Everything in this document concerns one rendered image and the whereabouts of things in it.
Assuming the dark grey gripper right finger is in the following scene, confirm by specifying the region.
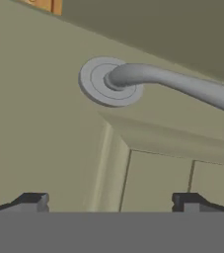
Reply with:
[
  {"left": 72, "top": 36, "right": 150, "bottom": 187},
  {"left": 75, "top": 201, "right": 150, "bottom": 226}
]
[{"left": 171, "top": 192, "right": 224, "bottom": 213}]

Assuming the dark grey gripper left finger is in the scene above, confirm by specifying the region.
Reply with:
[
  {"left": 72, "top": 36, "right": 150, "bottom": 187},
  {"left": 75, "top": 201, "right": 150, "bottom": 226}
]
[{"left": 0, "top": 192, "right": 50, "bottom": 213}]

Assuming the olive cabinet door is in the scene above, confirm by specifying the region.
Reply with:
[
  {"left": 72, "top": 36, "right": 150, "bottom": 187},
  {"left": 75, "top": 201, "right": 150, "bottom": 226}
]
[
  {"left": 118, "top": 149, "right": 195, "bottom": 213},
  {"left": 187, "top": 159, "right": 224, "bottom": 211}
]

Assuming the grey metal tap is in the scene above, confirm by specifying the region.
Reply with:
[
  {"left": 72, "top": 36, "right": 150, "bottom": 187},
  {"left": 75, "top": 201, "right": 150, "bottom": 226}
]
[{"left": 78, "top": 55, "right": 224, "bottom": 116}]

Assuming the orange wooden block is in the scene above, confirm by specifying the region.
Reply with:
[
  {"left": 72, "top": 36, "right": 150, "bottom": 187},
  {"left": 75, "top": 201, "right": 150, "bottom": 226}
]
[{"left": 18, "top": 0, "right": 63, "bottom": 17}]

